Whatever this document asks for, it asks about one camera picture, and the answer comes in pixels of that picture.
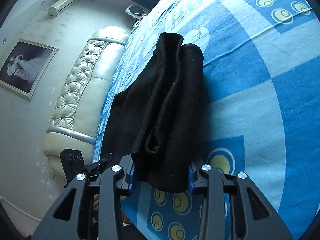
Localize black pants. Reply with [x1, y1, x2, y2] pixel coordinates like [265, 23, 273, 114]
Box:
[100, 33, 205, 193]

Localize left hand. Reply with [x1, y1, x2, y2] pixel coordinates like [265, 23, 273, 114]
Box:
[93, 194, 99, 211]

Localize cream leather headboard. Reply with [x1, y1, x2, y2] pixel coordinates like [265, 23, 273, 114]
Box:
[42, 26, 130, 179]

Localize framed wedding photo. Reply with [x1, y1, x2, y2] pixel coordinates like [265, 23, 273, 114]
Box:
[1, 38, 59, 100]

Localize white desk fan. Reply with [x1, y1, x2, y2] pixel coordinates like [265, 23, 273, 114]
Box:
[125, 4, 149, 21]

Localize blue patterned bed sheet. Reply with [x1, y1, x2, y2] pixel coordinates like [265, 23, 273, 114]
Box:
[92, 0, 319, 239]

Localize white wall air conditioner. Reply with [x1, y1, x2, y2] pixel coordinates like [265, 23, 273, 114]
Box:
[48, 0, 78, 16]

